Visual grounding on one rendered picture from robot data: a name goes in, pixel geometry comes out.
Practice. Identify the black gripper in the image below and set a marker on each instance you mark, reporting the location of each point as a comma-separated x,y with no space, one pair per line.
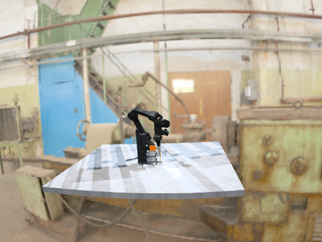
157,136

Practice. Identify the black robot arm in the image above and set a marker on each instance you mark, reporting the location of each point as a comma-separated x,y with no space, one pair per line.
151,115

